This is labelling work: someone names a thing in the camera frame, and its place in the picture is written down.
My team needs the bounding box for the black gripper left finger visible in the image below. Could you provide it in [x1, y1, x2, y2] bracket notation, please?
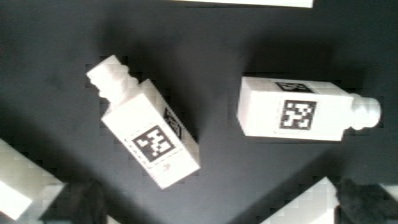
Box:
[40, 182, 106, 224]

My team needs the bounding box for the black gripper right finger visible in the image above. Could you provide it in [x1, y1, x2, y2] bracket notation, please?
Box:
[335, 179, 398, 224]

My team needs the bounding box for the white square tabletop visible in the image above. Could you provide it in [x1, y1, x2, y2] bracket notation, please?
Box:
[0, 139, 63, 224]

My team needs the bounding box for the white leg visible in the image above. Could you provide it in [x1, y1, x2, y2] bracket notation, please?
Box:
[236, 77, 381, 141]
[86, 56, 200, 189]

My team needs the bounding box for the white U-shaped obstacle fence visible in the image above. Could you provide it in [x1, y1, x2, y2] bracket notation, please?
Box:
[172, 0, 314, 8]

